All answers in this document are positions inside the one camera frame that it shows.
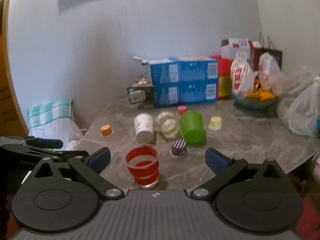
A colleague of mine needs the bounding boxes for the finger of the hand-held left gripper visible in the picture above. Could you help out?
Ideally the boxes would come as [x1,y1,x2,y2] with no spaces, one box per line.
[24,146,90,166]
[0,135,64,149]

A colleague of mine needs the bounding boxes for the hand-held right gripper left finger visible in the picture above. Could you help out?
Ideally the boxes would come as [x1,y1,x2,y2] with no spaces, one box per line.
[22,147,125,202]

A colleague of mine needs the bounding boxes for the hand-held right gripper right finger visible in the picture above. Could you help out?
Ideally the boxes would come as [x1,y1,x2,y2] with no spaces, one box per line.
[190,148,299,202]

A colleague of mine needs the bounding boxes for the green plastic cup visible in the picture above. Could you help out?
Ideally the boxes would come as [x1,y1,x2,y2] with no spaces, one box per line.
[179,110,206,145]

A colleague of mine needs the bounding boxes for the red striped plastic cup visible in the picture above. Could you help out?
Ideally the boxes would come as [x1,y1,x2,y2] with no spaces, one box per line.
[124,144,160,190]

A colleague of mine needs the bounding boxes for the white paper cup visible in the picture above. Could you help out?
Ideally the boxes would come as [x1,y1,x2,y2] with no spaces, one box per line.
[134,113,155,143]

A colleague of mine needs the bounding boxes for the clear glass cup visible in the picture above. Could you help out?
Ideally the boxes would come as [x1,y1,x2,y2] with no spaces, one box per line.
[155,112,181,140]

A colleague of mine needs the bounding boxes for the white cloth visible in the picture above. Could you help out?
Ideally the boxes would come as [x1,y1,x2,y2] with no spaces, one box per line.
[28,117,83,151]

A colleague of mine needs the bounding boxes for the orange cupcake liner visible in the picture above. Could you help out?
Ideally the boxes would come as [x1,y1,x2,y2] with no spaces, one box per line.
[100,125,114,138]

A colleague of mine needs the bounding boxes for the teal checked towel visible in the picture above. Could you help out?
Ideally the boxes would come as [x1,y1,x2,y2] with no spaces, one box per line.
[27,99,74,127]

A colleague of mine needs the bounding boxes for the yellow cupcake liner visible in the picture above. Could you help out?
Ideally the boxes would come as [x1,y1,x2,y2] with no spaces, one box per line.
[208,116,223,131]

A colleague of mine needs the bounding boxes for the black striped cupcake liner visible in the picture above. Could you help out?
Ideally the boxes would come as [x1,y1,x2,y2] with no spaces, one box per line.
[170,138,188,159]

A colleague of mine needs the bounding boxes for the glass bowl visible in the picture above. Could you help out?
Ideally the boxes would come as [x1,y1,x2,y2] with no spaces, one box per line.
[230,90,279,110]

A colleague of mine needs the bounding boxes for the small dark box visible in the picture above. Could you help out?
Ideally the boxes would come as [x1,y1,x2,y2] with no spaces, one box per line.
[126,87,148,104]

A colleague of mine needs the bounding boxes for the blue cardboard box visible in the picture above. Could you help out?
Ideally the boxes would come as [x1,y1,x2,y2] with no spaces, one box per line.
[149,57,219,85]
[151,80,218,109]

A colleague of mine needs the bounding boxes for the orange snacks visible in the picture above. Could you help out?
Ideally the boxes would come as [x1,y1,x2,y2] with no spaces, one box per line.
[246,79,276,101]

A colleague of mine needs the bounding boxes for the red and yellow box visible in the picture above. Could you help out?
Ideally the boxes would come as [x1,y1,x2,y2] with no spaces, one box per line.
[212,55,235,100]

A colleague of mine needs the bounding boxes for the small brown cardboard box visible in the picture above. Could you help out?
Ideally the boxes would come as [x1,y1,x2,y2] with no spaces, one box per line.
[132,77,154,88]

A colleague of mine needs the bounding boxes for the white red-printed plastic bag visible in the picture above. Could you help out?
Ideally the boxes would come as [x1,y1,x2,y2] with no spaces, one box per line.
[230,51,255,96]
[258,53,285,93]

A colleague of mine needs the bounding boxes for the clear plastic bag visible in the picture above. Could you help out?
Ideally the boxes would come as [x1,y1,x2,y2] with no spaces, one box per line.
[277,66,320,138]

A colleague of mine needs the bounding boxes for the white and red carton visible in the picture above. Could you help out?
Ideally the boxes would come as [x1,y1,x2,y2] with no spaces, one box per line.
[220,38,255,64]

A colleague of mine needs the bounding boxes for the dark paper bag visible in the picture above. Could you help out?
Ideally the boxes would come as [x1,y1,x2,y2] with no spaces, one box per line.
[253,32,283,71]

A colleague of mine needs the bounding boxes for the wooden door frame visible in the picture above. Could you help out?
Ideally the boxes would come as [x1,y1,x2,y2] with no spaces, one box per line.
[0,0,28,137]

